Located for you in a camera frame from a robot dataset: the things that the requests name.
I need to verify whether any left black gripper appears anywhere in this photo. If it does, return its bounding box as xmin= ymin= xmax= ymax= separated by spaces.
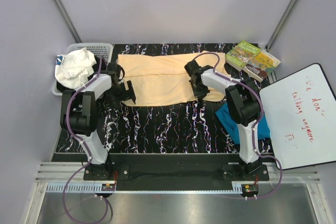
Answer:
xmin=105 ymin=80 xmax=135 ymax=110

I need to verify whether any peach t shirt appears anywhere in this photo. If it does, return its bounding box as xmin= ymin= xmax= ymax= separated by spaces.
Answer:
xmin=116 ymin=50 xmax=227 ymax=106

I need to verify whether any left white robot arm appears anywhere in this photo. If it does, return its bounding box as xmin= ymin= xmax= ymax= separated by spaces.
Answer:
xmin=60 ymin=63 xmax=136 ymax=180

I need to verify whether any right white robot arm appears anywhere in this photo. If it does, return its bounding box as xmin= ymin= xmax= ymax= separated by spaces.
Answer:
xmin=184 ymin=60 xmax=262 ymax=180

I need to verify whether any black t shirt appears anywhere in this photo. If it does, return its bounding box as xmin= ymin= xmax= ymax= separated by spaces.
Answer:
xmin=55 ymin=56 xmax=107 ymax=93

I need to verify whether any blue folded t shirt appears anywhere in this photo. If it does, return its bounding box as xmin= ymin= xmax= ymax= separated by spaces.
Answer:
xmin=215 ymin=103 xmax=270 ymax=144

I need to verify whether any green picture book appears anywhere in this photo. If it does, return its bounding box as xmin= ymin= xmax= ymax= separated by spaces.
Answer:
xmin=225 ymin=41 xmax=261 ymax=71

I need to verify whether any grey plastic basket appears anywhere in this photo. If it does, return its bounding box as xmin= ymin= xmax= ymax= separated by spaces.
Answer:
xmin=52 ymin=43 xmax=113 ymax=96

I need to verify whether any yellow picture book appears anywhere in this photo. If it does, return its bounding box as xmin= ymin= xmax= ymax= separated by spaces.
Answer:
xmin=243 ymin=50 xmax=281 ymax=82

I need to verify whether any white t shirt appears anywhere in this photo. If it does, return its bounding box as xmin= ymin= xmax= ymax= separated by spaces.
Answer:
xmin=55 ymin=47 xmax=96 ymax=89

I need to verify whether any white whiteboard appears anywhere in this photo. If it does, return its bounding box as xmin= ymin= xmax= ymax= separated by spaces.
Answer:
xmin=259 ymin=63 xmax=335 ymax=170

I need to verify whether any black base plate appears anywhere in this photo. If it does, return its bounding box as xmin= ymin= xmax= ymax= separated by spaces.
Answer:
xmin=83 ymin=154 xmax=269 ymax=193

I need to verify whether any aluminium frame rail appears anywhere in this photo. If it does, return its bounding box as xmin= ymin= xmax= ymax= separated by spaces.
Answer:
xmin=35 ymin=162 xmax=320 ymax=195

